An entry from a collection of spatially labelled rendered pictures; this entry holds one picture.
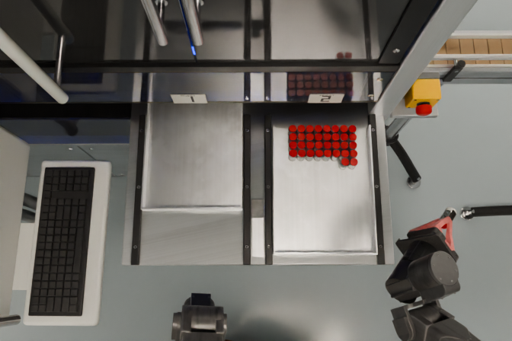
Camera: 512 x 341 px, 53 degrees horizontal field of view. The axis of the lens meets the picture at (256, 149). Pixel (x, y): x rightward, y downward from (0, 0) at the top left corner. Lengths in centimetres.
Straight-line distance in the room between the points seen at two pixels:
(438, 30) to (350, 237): 60
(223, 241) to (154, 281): 95
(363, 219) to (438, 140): 113
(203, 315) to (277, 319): 138
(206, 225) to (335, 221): 34
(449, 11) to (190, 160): 76
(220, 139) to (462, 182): 134
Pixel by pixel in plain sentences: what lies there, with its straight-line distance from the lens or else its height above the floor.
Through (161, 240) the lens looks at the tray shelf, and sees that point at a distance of 137.
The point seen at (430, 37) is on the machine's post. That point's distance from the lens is 104.
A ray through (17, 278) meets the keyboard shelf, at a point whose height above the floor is 80.
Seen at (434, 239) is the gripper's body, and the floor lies 129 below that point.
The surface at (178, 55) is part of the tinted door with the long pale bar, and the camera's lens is 109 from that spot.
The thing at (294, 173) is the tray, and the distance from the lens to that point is 137.
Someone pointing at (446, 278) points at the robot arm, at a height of 138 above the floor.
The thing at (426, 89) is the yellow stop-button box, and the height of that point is 103.
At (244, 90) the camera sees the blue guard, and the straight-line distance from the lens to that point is 124.
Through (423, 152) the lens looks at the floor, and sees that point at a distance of 241.
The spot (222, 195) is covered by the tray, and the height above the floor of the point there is 88.
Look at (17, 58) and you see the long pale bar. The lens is 99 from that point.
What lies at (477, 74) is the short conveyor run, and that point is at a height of 92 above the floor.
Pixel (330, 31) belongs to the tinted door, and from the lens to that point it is 100.
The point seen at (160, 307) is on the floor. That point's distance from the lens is 226.
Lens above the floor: 222
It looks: 75 degrees down
